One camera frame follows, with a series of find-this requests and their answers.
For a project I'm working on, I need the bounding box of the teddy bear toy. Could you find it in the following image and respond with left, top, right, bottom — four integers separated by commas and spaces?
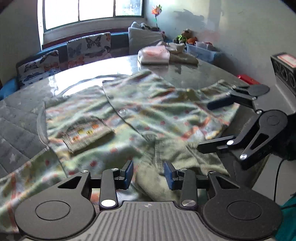
173, 29, 198, 45

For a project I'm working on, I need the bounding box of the left butterfly cushion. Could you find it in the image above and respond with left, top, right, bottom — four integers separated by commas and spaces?
17, 50, 61, 89

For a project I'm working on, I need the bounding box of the quilted grey table cover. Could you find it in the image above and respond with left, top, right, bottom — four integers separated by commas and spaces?
0, 54, 246, 179

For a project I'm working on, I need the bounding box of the red plastic stool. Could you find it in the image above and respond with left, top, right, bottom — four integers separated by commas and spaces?
237, 74, 260, 85

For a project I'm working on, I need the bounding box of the teal sleeve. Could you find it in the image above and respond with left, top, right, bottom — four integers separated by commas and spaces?
275, 195, 296, 241

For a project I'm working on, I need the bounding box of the black cable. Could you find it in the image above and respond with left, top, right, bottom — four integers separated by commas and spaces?
272, 157, 287, 204

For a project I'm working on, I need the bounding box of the grey pillow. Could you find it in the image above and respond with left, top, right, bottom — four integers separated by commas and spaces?
128, 27, 163, 55

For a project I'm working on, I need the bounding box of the window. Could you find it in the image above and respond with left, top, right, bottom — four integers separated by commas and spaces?
43, 0, 144, 30

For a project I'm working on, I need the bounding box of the clear plastic storage box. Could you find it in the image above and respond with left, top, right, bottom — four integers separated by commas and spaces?
187, 44, 222, 64

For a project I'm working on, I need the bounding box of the right butterfly cushion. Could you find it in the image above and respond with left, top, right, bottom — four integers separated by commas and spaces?
67, 32, 112, 68

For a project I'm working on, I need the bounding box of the pink tissue pack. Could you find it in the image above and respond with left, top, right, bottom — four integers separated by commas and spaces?
137, 45, 170, 64

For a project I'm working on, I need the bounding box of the butterfly cushion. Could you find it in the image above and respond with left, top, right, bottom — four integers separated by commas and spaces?
67, 32, 112, 68
17, 50, 61, 89

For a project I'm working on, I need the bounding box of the blue sofa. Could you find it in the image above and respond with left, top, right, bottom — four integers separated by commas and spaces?
1, 32, 129, 99

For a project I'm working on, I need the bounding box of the black induction cooktop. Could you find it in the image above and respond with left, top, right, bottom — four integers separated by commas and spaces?
55, 74, 125, 97

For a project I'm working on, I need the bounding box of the green striped baby jacket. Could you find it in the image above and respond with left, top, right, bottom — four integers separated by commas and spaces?
1, 70, 239, 233

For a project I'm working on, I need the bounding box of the black stove appliance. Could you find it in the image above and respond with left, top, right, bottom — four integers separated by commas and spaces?
270, 52, 296, 95

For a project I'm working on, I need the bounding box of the beige crumpled garment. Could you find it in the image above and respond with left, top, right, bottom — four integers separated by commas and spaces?
157, 41, 199, 65

